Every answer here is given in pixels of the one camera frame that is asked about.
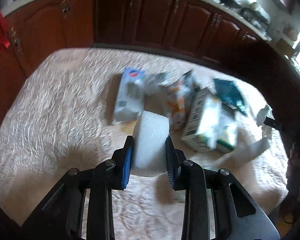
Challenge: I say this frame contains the white foam block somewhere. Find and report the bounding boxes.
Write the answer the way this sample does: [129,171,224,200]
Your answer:
[131,111,170,177]

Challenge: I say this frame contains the white paper scrap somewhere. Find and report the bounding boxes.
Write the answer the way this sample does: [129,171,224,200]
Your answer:
[250,104,274,156]

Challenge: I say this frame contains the white green medicine box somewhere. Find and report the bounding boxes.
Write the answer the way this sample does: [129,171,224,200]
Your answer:
[181,88,238,153]

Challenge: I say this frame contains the grey medicine box red-blue logo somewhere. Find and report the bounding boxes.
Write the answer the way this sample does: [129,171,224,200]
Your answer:
[112,67,145,124]

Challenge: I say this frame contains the dark teal packet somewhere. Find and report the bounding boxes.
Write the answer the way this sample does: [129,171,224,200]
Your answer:
[214,78,247,116]

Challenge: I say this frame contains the dark wooden kitchen cabinets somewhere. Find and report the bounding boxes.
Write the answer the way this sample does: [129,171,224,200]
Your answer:
[0,0,300,156]

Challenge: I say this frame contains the crumpled orange white snack bag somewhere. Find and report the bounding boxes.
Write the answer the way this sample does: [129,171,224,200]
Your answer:
[145,70,200,132]

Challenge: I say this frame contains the beige embossed tablecloth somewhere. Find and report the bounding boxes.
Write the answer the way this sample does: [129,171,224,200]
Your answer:
[0,49,288,239]

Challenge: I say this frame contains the dish rack with dishes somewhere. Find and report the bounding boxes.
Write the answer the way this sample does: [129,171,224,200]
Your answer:
[240,2,271,32]

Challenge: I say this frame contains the black wok pan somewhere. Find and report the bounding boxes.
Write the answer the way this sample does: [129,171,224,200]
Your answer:
[220,0,242,9]

